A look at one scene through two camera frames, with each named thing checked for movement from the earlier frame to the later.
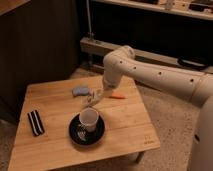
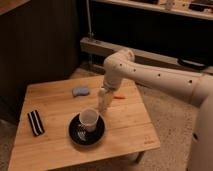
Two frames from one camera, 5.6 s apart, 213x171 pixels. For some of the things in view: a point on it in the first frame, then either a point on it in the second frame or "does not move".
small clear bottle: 94,95 -> 104,100
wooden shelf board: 202,9 does not move
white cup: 88,118 does not move
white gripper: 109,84 does not move
